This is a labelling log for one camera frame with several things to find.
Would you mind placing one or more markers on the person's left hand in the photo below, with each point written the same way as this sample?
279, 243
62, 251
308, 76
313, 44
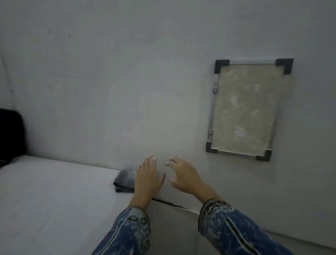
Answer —
147, 181

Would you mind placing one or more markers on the person's right forearm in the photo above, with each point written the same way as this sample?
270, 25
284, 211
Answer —
236, 228

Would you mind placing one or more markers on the person's left forearm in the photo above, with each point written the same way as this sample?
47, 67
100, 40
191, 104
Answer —
126, 231

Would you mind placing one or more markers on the person's right hand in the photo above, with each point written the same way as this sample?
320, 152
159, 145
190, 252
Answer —
187, 177

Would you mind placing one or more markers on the grey folded cloth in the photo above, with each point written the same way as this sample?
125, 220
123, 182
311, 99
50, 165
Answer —
125, 181

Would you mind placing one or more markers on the black bag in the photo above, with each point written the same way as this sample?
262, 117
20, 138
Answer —
10, 135

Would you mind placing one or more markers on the person's right thumb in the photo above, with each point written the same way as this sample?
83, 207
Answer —
172, 178

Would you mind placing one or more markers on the person's left thumb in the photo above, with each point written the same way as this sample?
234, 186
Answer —
162, 180

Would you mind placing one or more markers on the framed whiteboard with black corners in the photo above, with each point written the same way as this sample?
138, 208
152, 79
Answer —
246, 109

